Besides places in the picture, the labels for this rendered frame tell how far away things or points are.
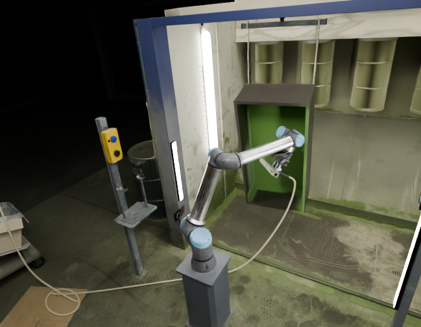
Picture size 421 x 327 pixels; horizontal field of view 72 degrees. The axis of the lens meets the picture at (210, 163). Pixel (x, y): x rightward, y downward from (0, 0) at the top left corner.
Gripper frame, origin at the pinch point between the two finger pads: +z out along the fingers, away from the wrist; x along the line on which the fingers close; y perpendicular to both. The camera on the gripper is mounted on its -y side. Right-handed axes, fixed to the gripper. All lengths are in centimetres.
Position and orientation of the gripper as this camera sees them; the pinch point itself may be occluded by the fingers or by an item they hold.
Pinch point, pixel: (272, 170)
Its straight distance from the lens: 242.7
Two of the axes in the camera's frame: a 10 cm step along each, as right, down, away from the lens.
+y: 8.8, 3.4, 3.4
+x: -1.9, -4.1, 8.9
